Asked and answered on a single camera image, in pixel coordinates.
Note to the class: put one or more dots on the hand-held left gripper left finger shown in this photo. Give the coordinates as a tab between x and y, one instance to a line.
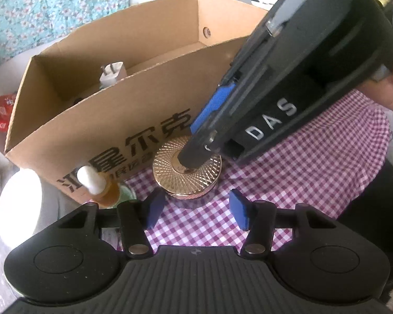
155	207

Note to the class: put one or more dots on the purple checked cloth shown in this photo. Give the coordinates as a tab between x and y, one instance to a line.
298	176

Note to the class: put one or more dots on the white charger plug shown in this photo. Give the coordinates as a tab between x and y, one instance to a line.
111	73

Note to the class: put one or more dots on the brown cardboard box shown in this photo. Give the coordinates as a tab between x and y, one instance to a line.
118	114

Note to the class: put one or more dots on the white plastic bottle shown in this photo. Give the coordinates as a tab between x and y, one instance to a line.
19	202

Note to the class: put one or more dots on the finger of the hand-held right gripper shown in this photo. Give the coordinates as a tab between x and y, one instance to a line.
193	157
213	108

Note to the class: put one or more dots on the green dropper bottle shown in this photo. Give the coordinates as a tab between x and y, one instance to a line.
104	191

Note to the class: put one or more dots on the teal floral cloth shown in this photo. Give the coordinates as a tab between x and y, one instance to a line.
52	9

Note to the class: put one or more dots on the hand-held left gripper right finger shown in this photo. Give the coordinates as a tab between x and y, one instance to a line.
239	211

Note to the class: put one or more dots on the red snack packet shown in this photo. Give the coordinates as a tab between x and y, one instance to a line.
1	111

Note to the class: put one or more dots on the gold lid jar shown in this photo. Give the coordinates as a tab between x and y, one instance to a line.
196	183

